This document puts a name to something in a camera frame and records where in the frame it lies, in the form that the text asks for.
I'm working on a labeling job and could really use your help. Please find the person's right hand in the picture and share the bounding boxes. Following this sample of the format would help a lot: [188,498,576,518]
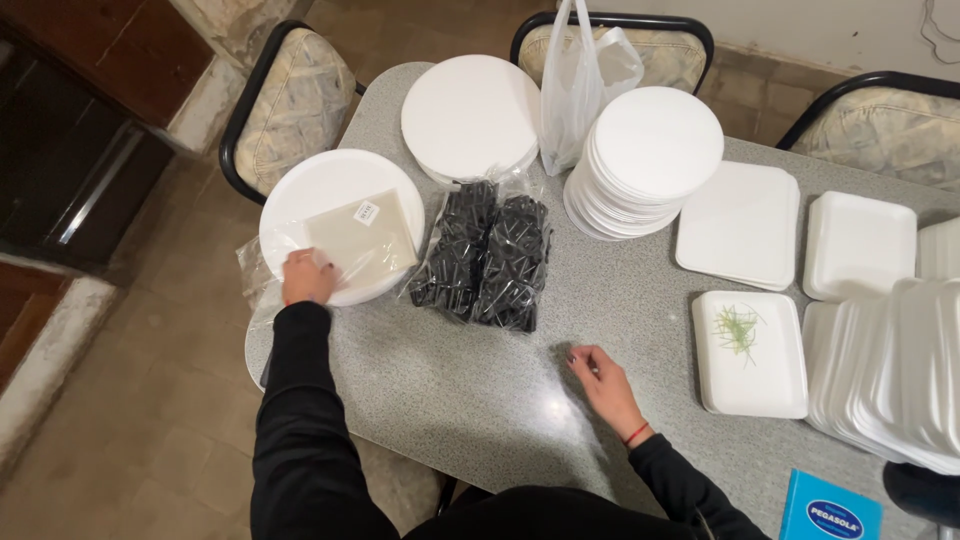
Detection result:
[567,345,652,450]

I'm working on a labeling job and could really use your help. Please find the person's left hand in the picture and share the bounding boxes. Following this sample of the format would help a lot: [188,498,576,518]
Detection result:
[281,247,339,307]

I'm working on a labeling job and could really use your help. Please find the stack of white plates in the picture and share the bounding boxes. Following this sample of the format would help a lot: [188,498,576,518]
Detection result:
[236,148,426,331]

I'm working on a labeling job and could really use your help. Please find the beige square packet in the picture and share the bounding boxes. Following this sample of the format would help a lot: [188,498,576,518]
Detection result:
[302,189,420,291]

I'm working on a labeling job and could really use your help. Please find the bag of black plastic cutlery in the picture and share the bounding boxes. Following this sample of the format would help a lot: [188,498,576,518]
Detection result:
[405,180,501,321]
[472,193,555,335]

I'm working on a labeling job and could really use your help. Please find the green shreds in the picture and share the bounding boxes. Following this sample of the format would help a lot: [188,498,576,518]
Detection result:
[711,303,767,368]

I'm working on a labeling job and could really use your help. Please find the person's black clothed torso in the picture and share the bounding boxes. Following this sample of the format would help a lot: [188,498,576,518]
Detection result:
[401,485,710,540]

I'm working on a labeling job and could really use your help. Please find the foam tray with green shreds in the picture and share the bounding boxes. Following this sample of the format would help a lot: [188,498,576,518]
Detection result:
[690,290,810,420]

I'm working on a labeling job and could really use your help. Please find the flat white rectangular foam trays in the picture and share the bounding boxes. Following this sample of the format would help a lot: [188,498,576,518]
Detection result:
[675,159,802,292]

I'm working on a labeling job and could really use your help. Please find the stack of flat white discs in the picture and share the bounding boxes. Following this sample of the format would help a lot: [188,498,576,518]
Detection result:
[400,54,543,186]

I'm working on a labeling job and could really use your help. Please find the unwrapped stack of round plates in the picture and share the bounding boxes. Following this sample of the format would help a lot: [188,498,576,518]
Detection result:
[562,86,726,243]

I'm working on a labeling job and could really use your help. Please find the dark wooden cabinet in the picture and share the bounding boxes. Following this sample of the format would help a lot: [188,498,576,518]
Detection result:
[0,0,216,395]

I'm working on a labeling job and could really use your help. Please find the white plastic bag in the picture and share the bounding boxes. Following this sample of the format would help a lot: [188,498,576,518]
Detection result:
[539,0,646,177]

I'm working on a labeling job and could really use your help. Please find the blue cardboard box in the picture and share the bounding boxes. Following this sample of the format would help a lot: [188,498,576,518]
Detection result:
[778,468,884,540]

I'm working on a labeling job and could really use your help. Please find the white foam tray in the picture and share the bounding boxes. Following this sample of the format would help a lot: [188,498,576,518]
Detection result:
[802,190,918,303]
[916,217,960,283]

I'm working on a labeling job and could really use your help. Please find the fanned stack of foam trays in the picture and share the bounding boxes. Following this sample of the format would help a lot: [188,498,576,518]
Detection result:
[801,277,960,477]

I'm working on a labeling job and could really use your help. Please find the black round seat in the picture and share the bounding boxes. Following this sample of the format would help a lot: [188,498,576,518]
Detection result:
[882,460,960,531]

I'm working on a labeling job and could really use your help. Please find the black frame padded chair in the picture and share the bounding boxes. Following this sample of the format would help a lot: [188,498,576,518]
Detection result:
[774,71,960,195]
[510,11,715,97]
[219,20,368,207]

